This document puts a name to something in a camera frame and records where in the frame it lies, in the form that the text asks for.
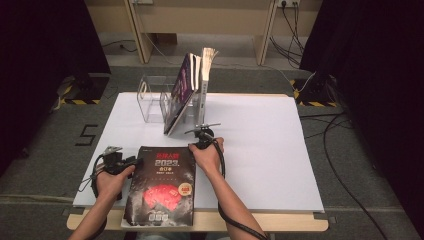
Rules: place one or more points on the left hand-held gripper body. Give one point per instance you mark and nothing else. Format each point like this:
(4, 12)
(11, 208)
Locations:
(115, 161)

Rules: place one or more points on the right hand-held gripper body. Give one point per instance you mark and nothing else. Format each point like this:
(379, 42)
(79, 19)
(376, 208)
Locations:
(205, 138)

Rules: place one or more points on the dark brown magazine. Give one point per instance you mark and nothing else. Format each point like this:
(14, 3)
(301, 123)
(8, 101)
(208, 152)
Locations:
(160, 193)

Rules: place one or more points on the purple magazine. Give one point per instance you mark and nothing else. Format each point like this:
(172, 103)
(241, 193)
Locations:
(181, 93)

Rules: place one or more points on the clear acrylic book rack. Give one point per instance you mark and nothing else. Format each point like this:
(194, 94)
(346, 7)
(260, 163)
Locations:
(151, 100)

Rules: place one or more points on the person's right hand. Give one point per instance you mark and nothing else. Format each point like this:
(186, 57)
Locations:
(208, 160)

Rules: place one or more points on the person's left hand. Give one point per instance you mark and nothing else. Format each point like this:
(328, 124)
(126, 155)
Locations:
(111, 185)

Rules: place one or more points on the yellow-black striped stand base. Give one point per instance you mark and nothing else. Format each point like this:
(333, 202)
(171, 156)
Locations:
(316, 91)
(90, 86)

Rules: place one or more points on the person's legs in jeans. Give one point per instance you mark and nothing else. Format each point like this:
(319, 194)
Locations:
(173, 236)

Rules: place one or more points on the beige wooden desk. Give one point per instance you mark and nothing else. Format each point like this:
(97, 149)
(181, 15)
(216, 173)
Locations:
(200, 20)

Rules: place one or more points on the black curtain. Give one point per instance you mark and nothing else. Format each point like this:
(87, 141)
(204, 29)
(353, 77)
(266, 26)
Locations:
(373, 50)
(40, 50)

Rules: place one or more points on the white wall socket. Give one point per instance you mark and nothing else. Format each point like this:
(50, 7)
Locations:
(143, 1)
(288, 2)

